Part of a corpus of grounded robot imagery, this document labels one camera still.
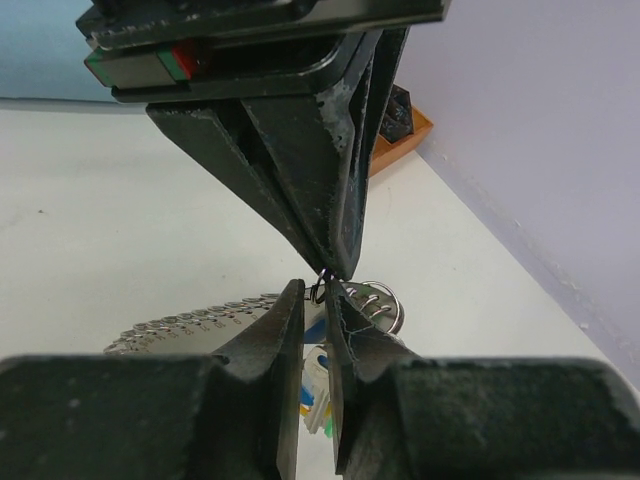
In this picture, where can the green tag key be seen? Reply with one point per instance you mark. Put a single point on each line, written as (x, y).
(327, 424)

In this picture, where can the wooden compartment tray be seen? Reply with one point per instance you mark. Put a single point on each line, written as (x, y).
(386, 153)

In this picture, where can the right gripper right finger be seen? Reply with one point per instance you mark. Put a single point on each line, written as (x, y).
(398, 415)

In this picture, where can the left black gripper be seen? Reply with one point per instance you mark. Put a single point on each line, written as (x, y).
(181, 51)

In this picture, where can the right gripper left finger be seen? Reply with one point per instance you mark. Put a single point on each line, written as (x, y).
(229, 414)

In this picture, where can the blue tag key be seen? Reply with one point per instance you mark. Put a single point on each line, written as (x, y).
(315, 366)

